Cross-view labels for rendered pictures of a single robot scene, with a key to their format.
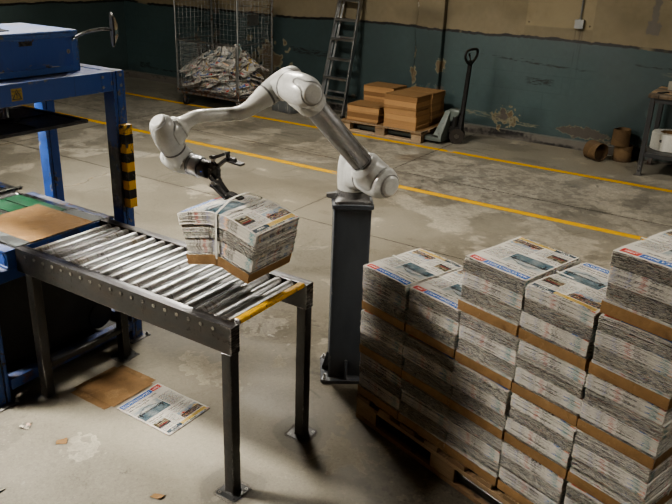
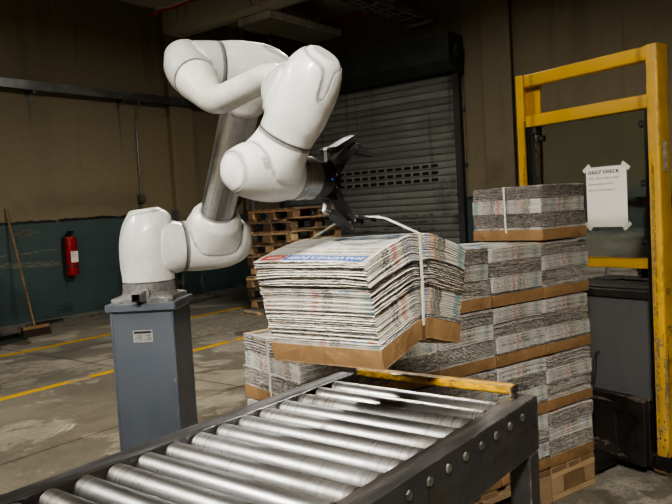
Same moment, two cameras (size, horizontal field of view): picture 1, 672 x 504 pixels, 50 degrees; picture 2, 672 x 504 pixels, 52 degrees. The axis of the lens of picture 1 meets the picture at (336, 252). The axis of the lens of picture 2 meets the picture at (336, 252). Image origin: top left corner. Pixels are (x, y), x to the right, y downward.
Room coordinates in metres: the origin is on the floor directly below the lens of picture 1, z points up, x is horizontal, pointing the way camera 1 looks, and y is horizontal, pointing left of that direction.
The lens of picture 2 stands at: (2.71, 1.93, 1.23)
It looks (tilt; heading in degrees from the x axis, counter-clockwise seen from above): 3 degrees down; 276
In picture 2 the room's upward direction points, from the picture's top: 3 degrees counter-clockwise
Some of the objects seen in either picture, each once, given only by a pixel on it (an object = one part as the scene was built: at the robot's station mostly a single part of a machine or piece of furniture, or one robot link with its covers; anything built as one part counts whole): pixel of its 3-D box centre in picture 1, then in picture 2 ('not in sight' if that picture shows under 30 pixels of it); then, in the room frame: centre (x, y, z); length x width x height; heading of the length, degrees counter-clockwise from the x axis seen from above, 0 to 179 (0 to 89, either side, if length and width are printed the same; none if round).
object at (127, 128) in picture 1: (128, 166); not in sight; (3.74, 1.13, 1.05); 0.05 x 0.05 x 0.45; 58
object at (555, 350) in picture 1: (581, 333); (483, 293); (2.39, -0.92, 0.86); 0.38 x 0.29 x 0.04; 129
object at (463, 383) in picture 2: (271, 301); (431, 379); (2.65, 0.25, 0.81); 0.43 x 0.03 x 0.02; 148
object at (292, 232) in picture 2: not in sight; (299, 255); (4.10, -7.32, 0.65); 1.33 x 0.94 x 1.30; 62
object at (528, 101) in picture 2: not in sight; (534, 250); (2.04, -1.64, 0.97); 0.09 x 0.09 x 1.75; 40
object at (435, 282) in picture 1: (478, 384); (408, 423); (2.72, -0.64, 0.42); 1.17 x 0.39 x 0.83; 40
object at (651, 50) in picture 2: not in sight; (658, 252); (1.62, -1.14, 0.97); 0.09 x 0.09 x 1.75; 40
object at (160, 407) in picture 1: (163, 408); not in sight; (3.04, 0.83, 0.00); 0.37 x 0.28 x 0.01; 58
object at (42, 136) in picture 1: (54, 191); not in sight; (4.09, 1.69, 0.77); 0.09 x 0.09 x 1.55; 58
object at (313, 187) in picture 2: (197, 165); (300, 177); (2.90, 0.59, 1.30); 0.09 x 0.06 x 0.09; 147
